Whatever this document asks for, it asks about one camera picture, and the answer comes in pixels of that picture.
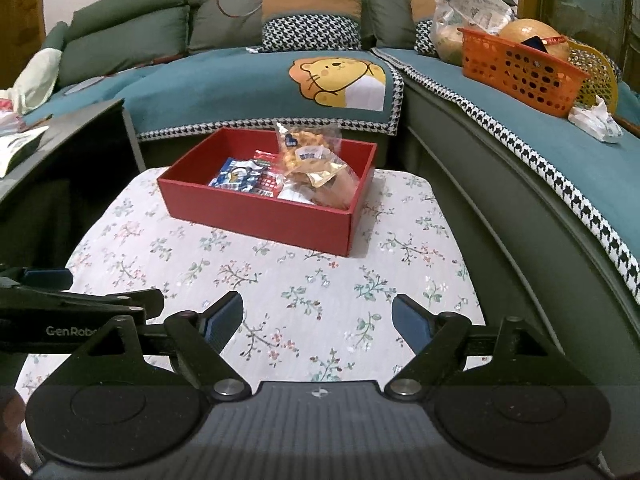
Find yellow pomelo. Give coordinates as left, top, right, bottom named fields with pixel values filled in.
left=497, top=18, right=572, bottom=63

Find white and red plastic bag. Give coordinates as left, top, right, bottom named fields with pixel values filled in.
left=0, top=87, right=26, bottom=136

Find crumpled white tissue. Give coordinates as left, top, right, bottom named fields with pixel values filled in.
left=567, top=96, right=623, bottom=145

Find brown houndstooth pillow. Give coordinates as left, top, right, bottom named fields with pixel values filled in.
left=409, top=0, right=443, bottom=57
left=261, top=0, right=363, bottom=53

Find yellow waffle cookie packet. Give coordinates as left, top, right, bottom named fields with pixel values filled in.
left=274, top=121, right=347, bottom=178

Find black side table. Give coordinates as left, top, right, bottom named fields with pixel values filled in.
left=0, top=97, right=146, bottom=221

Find red and green snack packet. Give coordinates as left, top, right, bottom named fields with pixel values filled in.
left=252, top=149, right=282, bottom=196

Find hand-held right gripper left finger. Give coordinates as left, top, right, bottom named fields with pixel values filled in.
left=65, top=290, right=253, bottom=403

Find wooden framed glass door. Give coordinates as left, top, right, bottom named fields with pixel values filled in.
left=517, top=0, right=640, bottom=126

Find floral tablecloth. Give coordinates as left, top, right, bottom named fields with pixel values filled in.
left=15, top=165, right=486, bottom=411

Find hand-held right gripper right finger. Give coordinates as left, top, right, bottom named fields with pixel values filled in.
left=384, top=294, right=583, bottom=402

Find red cardboard box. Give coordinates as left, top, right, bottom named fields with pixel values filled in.
left=156, top=127, right=378, bottom=257

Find green sofa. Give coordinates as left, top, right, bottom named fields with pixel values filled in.
left=0, top=0, right=640, bottom=461

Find brown snack packet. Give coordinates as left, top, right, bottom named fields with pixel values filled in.
left=292, top=159, right=362, bottom=211

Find teal bear-print sofa cover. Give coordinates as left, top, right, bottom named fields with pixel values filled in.
left=22, top=45, right=403, bottom=142
left=372, top=45, right=640, bottom=306

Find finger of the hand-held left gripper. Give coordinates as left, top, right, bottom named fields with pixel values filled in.
left=0, top=262, right=75, bottom=292
left=0, top=285, right=165, bottom=322

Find white paper bag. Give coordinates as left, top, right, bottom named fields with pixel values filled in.
left=0, top=125, right=51, bottom=178

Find clear plastic bag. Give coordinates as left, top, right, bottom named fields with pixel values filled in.
left=430, top=0, right=518, bottom=66

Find pale cloth bundle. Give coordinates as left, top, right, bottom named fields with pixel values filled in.
left=10, top=49, right=63, bottom=113

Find green sofa back cushion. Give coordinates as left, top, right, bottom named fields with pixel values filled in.
left=186, top=0, right=362, bottom=54
left=57, top=0, right=192, bottom=86
left=360, top=0, right=516, bottom=52

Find orange plastic basket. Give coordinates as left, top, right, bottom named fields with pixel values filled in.
left=457, top=27, right=592, bottom=119

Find blue and white candy packet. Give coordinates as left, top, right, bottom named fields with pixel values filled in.
left=207, top=156, right=261, bottom=192

